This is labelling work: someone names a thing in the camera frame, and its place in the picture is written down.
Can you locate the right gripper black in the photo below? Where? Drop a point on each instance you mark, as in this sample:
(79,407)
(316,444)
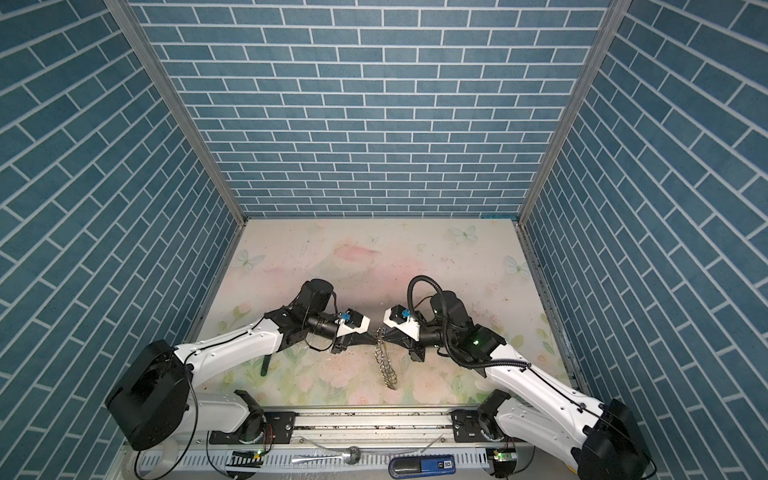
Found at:
(417,352)

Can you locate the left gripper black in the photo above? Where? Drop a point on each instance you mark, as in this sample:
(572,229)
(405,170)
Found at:
(362,339)

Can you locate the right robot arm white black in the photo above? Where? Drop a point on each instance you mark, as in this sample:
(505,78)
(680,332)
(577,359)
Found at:
(598,440)

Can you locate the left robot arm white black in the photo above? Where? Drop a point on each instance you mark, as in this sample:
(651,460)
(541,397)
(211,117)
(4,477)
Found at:
(156,397)

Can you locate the metal rod tool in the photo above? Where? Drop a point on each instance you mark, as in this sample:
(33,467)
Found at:
(352,455)

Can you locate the blue black device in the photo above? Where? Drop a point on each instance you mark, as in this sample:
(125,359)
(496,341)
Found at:
(410,467)

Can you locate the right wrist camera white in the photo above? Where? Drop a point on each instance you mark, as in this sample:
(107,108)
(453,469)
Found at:
(400,318)

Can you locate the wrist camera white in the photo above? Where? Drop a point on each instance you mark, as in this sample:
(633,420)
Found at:
(400,318)
(352,322)

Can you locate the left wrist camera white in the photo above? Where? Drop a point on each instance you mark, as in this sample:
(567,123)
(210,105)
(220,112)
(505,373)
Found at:
(352,322)

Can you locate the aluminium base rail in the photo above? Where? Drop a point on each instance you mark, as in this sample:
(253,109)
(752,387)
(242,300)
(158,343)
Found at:
(219,455)

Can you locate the aluminium corner post right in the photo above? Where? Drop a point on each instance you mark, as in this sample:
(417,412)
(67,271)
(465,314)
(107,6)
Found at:
(596,55)

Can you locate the aluminium corner post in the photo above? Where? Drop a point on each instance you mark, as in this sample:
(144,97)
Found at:
(129,25)
(596,55)

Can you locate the aluminium corner post left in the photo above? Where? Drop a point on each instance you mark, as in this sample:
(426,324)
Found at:
(129,25)

